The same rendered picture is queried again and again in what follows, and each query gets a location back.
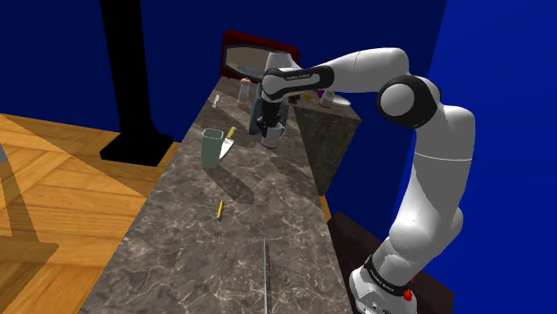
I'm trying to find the green cup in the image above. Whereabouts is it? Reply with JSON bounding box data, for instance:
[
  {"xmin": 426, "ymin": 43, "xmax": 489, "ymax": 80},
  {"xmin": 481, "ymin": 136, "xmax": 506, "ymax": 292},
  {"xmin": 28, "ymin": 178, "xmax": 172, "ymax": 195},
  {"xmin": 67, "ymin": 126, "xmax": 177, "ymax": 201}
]
[{"xmin": 201, "ymin": 128, "xmax": 226, "ymax": 169}]

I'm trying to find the white bottle with brown cap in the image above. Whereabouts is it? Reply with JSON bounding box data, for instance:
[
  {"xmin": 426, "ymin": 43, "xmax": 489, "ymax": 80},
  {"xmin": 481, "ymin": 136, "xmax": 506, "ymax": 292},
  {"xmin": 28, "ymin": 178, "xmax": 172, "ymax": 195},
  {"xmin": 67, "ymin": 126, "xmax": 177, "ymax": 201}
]
[{"xmin": 237, "ymin": 77, "xmax": 253, "ymax": 111}]

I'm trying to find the white vase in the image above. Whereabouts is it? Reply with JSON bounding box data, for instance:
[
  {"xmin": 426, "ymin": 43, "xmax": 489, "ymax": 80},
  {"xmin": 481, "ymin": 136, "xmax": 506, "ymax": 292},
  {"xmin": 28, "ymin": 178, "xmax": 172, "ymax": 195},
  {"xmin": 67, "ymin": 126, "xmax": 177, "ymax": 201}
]
[{"xmin": 264, "ymin": 50, "xmax": 303, "ymax": 72}]

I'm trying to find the white cup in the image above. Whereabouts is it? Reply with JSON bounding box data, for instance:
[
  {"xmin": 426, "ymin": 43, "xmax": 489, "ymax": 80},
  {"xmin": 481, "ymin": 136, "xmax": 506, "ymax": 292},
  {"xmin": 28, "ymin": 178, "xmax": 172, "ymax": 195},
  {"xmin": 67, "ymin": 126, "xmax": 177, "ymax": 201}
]
[{"xmin": 261, "ymin": 123, "xmax": 287, "ymax": 150}]

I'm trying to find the black pillar with base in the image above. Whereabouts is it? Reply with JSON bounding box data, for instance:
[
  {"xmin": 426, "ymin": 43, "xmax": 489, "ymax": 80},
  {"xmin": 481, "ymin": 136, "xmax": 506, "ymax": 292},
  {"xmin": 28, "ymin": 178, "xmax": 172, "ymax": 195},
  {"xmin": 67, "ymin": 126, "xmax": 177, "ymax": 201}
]
[{"xmin": 98, "ymin": 0, "xmax": 175, "ymax": 168}]

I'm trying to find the blue-grey box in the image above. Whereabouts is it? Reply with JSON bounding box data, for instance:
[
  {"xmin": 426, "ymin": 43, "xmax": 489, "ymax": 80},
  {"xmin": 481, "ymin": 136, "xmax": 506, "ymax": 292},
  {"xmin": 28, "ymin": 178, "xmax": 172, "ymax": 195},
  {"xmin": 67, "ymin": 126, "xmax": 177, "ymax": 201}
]
[{"xmin": 248, "ymin": 82, "xmax": 291, "ymax": 136}]

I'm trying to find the yellow-handled kitchen knife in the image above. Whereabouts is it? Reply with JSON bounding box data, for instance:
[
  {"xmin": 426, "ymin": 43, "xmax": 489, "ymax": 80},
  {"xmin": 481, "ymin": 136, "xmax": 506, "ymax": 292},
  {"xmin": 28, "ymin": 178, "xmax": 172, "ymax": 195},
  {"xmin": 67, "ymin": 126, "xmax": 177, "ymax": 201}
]
[{"xmin": 218, "ymin": 126, "xmax": 237, "ymax": 161}]

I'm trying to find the red-framed mirror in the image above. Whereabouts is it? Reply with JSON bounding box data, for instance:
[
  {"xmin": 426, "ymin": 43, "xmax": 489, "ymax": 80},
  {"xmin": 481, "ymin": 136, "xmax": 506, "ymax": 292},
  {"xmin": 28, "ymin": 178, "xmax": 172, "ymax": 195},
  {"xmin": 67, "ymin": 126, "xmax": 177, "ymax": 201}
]
[{"xmin": 220, "ymin": 29, "xmax": 302, "ymax": 82}]

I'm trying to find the white bowl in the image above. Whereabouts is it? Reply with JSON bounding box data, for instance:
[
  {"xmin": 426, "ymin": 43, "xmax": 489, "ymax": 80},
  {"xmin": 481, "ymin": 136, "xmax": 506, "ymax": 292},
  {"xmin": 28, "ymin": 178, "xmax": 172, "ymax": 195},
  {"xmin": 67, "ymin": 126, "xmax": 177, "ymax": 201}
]
[{"xmin": 319, "ymin": 89, "xmax": 353, "ymax": 110}]

